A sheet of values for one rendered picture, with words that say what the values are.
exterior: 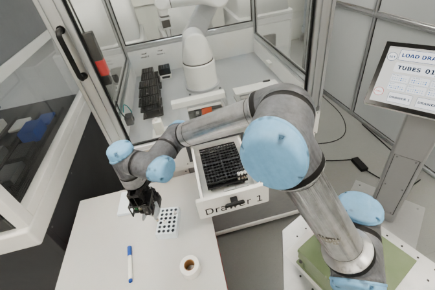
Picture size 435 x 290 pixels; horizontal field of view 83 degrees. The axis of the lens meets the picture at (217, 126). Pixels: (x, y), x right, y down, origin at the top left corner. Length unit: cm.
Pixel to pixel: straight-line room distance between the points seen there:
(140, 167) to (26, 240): 72
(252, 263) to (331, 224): 132
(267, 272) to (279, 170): 144
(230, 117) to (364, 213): 43
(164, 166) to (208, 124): 16
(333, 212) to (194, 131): 38
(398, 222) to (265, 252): 91
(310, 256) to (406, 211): 137
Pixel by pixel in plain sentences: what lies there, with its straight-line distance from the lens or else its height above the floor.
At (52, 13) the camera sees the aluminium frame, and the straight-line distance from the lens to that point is 100.
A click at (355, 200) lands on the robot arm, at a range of 80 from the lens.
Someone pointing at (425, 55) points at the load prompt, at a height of 116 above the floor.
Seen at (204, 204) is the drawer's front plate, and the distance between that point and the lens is 99.
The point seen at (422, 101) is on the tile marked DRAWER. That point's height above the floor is 101.
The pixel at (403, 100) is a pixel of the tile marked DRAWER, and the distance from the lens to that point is 142.
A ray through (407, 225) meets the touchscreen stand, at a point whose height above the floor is 4.
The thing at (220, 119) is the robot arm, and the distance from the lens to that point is 62.
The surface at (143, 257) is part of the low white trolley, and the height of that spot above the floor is 76.
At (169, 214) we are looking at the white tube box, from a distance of 115.
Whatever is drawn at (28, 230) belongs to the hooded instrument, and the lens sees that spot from 128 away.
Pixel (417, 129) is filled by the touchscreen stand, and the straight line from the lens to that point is 159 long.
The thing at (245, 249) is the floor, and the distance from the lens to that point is 189.
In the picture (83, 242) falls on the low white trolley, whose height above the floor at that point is 76.
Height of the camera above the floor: 170
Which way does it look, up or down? 37 degrees down
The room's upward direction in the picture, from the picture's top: 9 degrees counter-clockwise
